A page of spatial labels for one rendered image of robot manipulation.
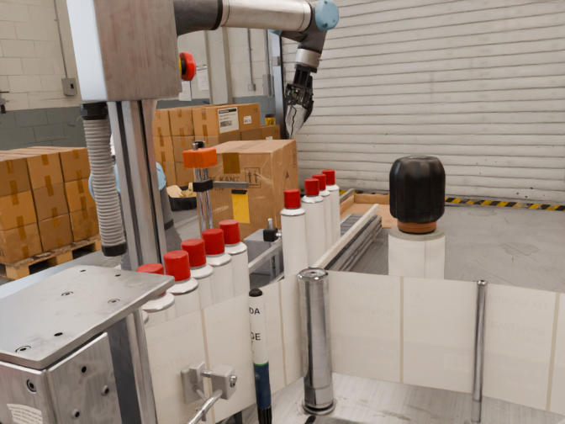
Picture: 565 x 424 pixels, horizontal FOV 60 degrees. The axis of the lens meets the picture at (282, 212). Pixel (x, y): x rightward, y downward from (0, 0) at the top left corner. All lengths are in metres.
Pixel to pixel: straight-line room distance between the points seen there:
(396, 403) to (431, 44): 4.58
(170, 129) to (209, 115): 0.51
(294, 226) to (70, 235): 3.49
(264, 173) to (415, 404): 0.84
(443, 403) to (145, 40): 0.60
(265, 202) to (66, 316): 1.05
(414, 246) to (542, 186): 4.30
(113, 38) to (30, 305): 0.35
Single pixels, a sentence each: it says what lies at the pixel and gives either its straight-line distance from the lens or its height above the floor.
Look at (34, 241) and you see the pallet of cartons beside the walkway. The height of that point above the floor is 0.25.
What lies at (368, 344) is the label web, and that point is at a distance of 0.65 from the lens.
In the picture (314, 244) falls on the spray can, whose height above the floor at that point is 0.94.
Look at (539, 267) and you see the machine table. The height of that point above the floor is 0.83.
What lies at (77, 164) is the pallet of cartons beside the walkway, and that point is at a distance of 4.37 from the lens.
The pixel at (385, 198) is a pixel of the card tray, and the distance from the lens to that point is 1.90.
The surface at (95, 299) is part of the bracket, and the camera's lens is 0.40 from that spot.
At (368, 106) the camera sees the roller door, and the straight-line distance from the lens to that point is 5.32.
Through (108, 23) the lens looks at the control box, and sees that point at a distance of 0.65.
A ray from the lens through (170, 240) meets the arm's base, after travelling 1.11.
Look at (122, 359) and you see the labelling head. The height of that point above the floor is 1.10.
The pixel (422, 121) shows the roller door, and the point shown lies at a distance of 5.14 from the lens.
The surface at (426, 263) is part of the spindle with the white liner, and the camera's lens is 0.76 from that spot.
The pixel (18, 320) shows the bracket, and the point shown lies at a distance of 0.40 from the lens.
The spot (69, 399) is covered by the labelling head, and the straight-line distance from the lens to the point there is 0.36.
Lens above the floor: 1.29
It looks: 14 degrees down
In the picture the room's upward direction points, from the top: 3 degrees counter-clockwise
